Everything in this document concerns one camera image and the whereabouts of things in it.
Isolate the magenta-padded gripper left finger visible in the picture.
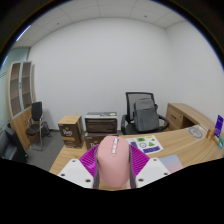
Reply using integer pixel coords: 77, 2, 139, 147
57, 144, 101, 190

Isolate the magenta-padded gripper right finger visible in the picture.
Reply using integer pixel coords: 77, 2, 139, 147
128, 144, 172, 189

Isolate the pink computer mouse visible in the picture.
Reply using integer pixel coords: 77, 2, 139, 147
96, 135, 132, 188

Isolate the white sticker sheet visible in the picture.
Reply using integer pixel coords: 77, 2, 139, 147
125, 134, 164, 156

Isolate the tall brown coffee box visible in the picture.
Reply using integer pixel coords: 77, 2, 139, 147
57, 114, 84, 149

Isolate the black patterned box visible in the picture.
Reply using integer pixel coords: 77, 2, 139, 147
84, 111, 119, 135

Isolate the grey backpack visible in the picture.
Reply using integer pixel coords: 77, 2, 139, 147
133, 97, 160, 133

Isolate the pale round disc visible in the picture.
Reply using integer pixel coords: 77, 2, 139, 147
188, 124, 204, 139

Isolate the wooden side desk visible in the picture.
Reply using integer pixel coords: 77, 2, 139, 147
165, 102, 214, 132

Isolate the black visitor chair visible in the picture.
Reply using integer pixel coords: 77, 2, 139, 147
25, 101, 51, 152

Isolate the black mesh office chair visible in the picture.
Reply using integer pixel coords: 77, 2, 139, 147
120, 91, 171, 136

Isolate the black leather sofa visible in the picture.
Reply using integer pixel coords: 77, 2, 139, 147
0, 127, 29, 164

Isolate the purple standing card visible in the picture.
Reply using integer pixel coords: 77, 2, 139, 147
214, 114, 224, 139

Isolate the wooden glass-door shelf cabinet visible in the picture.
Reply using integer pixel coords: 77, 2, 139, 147
5, 60, 38, 153

